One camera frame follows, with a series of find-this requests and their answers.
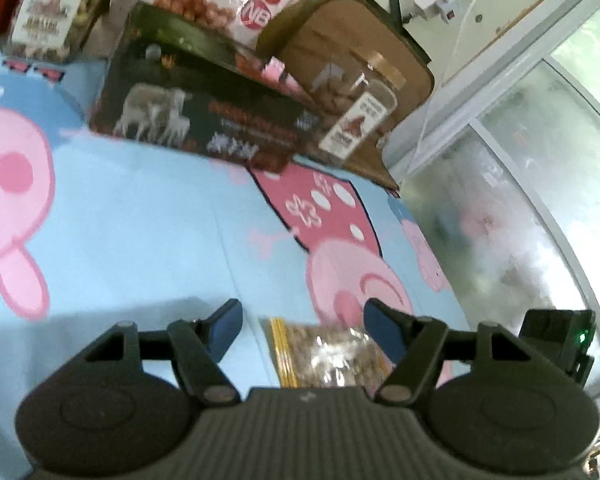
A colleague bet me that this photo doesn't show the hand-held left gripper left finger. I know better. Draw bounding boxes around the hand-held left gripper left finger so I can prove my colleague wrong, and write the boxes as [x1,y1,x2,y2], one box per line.
[77,298,244,407]

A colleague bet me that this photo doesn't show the pig printed blue blanket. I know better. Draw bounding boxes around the pig printed blue blanket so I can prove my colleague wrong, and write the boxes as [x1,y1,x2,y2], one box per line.
[0,40,473,471]

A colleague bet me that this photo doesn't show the white cable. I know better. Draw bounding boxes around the white cable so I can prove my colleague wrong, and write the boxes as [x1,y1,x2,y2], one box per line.
[414,0,487,163]

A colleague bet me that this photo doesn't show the cashew jar with gold lid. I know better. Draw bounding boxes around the cashew jar with gold lid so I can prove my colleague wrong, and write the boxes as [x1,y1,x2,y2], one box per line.
[2,0,111,63]

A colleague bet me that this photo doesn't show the pecan jar with gold lid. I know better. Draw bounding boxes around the pecan jar with gold lid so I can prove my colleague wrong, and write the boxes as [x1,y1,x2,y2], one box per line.
[300,47,407,167]

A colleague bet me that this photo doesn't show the black box with sheep print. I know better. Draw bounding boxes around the black box with sheep print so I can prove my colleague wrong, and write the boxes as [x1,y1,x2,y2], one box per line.
[89,1,326,173]

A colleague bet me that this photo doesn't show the brown cushion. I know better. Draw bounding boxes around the brown cushion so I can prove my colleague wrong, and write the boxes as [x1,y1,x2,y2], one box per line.
[255,0,436,191]

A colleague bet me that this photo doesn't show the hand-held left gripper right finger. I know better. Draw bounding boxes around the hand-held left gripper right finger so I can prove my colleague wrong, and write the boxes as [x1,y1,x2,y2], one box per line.
[364,298,538,407]

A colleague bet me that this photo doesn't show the pink white snack packet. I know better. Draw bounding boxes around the pink white snack packet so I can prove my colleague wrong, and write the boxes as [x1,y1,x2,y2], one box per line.
[264,57,308,103]

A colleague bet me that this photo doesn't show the frosted glass door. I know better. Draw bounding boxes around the frosted glass door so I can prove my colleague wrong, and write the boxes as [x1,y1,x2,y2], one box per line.
[385,0,600,401]

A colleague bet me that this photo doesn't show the clear peanut packet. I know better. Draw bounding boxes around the clear peanut packet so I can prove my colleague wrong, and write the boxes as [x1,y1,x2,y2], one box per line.
[259,316,398,389]

